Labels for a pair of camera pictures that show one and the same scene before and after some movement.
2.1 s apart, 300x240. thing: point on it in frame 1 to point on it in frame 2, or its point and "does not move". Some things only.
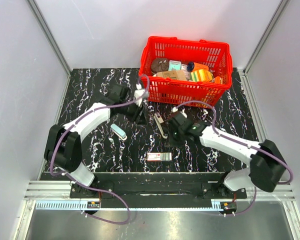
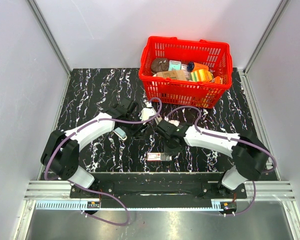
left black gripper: [139, 116] to [141, 129]
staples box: [152, 156] does not move
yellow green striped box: [201, 75] does not move
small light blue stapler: [121, 133] does not move
